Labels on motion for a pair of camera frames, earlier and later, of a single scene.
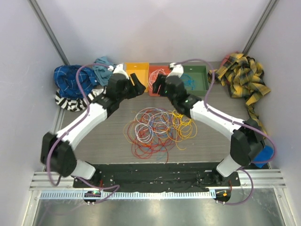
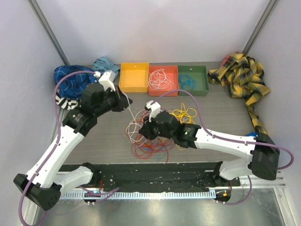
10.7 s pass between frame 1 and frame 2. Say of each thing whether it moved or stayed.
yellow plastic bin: stayed
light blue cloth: stayed
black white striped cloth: stayed
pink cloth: stayed
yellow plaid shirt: stayed
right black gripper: moved
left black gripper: moved
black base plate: stayed
